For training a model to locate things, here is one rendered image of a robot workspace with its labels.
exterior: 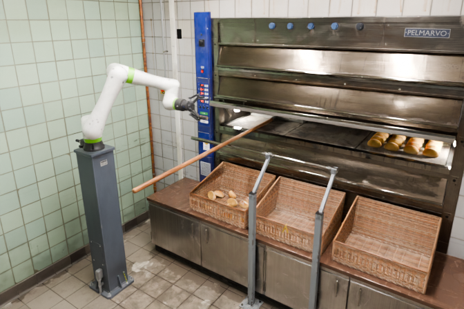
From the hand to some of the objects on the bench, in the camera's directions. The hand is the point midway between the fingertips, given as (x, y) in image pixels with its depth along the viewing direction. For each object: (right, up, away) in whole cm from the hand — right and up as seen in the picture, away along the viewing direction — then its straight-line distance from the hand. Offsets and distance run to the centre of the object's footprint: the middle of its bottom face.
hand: (206, 108), depth 253 cm
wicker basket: (+19, -80, +49) cm, 95 cm away
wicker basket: (+119, -100, -16) cm, 156 cm away
